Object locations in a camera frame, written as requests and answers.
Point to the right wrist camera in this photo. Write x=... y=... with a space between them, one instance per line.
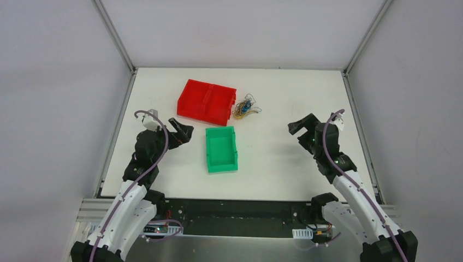
x=337 y=120

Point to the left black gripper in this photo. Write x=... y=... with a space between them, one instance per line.
x=173 y=134

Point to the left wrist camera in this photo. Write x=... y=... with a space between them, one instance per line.
x=149 y=122

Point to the red plastic bin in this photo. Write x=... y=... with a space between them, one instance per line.
x=206 y=102

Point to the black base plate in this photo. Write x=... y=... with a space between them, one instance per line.
x=239 y=218

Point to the green plastic bin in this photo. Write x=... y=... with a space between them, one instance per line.
x=221 y=150

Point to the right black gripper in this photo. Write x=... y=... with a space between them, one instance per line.
x=308 y=128

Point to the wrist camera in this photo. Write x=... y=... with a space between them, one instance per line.
x=337 y=120
x=149 y=122

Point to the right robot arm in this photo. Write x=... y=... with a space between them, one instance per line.
x=377 y=235

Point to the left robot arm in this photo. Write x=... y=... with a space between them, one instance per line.
x=136 y=204

